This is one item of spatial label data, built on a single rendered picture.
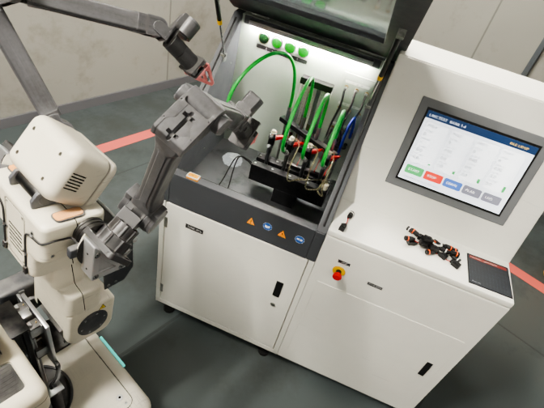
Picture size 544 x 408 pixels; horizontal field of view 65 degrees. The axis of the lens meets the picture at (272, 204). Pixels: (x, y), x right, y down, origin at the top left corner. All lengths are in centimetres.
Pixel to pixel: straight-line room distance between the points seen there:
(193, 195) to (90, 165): 71
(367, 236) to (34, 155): 112
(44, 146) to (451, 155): 132
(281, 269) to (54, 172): 104
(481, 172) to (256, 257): 94
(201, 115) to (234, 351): 168
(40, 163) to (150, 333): 141
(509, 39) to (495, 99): 256
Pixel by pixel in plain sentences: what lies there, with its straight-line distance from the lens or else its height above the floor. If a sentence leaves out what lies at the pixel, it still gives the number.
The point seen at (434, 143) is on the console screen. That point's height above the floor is 131.
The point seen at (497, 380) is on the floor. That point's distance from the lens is 290.
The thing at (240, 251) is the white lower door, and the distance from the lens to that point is 182.
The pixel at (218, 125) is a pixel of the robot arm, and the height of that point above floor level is 159.
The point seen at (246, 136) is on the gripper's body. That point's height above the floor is 130.
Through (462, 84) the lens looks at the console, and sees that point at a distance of 166.
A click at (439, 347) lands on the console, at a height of 62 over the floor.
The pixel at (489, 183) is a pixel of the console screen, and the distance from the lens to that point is 175.
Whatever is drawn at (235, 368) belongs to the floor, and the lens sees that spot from 229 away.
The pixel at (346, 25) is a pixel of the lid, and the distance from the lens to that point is 168.
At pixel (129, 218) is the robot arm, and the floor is 125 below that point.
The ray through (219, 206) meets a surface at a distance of 171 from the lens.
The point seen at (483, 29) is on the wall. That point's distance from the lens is 427.
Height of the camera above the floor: 202
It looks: 40 degrees down
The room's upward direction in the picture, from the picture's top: 16 degrees clockwise
